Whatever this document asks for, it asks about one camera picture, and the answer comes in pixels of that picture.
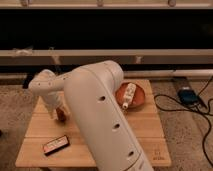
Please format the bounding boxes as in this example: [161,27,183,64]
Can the white bottle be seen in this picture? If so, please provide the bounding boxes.
[122,83,136,109]

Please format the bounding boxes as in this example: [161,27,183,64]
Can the wooden table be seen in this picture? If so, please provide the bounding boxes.
[15,79,171,168]

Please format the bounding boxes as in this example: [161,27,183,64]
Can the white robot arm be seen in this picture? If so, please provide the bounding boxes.
[29,60,154,171]

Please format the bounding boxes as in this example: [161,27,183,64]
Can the orange bowl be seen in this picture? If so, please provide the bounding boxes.
[115,82,145,110]

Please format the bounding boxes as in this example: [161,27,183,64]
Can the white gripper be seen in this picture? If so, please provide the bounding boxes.
[42,93,65,120]

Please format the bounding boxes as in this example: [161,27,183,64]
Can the grey metal rail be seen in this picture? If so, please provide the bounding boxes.
[0,49,213,66]

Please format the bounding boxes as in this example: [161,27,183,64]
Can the black cable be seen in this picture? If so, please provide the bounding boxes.
[153,75,213,168]

